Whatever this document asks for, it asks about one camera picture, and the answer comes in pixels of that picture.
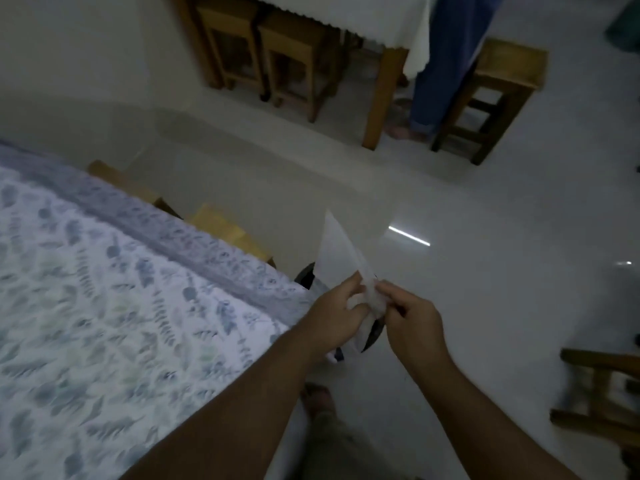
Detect dark wooden chair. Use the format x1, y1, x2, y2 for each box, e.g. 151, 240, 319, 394
549, 347, 640, 468

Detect brown wooden stool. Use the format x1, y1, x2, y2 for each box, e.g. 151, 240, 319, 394
431, 38, 549, 166
196, 0, 268, 101
256, 9, 347, 124

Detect person's right forearm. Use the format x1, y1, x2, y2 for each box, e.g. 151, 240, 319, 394
404, 357, 583, 480

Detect person's grey shorts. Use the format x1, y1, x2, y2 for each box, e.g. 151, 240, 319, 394
299, 412, 418, 480

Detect person's left hand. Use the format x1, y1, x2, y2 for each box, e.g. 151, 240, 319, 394
296, 272, 375, 363

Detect blue floral tablecloth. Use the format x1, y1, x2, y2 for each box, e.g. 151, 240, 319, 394
0, 139, 321, 480

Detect black waste bin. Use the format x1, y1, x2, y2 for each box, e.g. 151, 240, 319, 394
294, 262, 387, 364

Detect person's left forearm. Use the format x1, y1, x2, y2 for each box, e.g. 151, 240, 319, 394
120, 340, 326, 480

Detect white scalloped tablecloth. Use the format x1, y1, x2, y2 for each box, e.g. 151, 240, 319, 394
239, 0, 437, 79

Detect light wooden stool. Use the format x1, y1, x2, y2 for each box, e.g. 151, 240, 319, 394
86, 160, 182, 219
186, 203, 277, 269

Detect person's foot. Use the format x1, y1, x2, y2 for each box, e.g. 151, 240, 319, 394
300, 382, 337, 420

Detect person's right hand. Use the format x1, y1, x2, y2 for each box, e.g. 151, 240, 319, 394
375, 280, 455, 378

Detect wooden dining table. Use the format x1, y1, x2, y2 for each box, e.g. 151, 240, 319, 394
171, 0, 412, 151

